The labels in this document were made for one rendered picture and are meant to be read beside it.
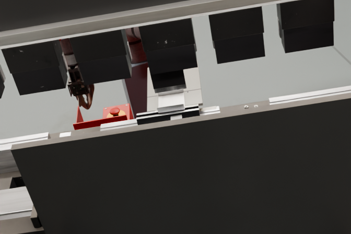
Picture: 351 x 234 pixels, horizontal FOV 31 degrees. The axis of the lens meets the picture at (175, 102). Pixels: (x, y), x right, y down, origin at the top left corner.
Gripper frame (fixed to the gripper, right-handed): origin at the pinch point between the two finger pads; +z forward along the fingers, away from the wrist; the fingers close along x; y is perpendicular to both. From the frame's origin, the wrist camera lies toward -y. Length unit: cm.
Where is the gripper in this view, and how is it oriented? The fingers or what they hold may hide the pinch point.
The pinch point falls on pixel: (87, 105)
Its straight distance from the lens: 240.2
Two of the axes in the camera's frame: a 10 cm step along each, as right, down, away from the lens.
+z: 1.7, 8.5, 5.0
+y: 0.5, 5.0, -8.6
